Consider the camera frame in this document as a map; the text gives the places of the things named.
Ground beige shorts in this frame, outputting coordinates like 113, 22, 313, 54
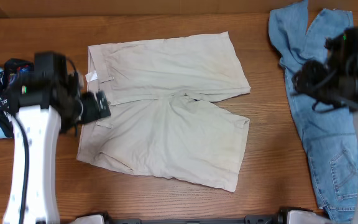
77, 32, 251, 192

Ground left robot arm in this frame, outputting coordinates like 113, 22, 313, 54
2, 52, 111, 223

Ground blue denim jeans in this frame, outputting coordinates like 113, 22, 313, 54
268, 1, 358, 223

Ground black printed jersey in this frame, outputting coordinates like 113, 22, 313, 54
0, 58, 34, 115

